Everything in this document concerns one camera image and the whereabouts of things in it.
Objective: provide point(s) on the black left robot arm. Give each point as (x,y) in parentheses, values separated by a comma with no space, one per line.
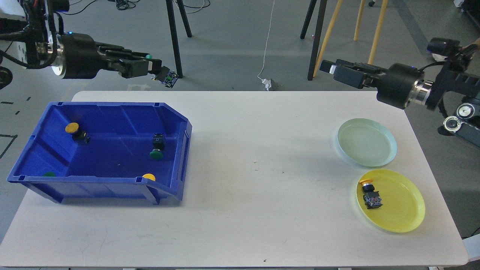
(42,19)

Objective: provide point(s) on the blue plastic storage bin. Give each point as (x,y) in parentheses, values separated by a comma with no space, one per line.
(112,164)

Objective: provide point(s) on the yellow plate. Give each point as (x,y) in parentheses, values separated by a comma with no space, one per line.
(403,207)

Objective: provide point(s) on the yellow push button front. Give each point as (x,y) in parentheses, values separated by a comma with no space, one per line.
(149,176)

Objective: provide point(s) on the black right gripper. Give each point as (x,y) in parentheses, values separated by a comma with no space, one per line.
(399,86)

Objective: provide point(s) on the yellow push button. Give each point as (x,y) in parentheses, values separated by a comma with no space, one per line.
(149,176)
(370,195)
(78,135)

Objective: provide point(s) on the light green plate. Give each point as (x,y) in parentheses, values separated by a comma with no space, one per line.
(366,142)

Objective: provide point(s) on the black stand legs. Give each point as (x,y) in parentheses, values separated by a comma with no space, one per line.
(317,33)

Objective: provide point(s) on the green push button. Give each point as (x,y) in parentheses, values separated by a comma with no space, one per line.
(49,174)
(158,141)
(160,72)

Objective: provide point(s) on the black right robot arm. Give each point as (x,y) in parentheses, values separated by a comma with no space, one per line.
(454,92)

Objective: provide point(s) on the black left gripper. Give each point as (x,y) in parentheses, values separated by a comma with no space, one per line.
(80,57)

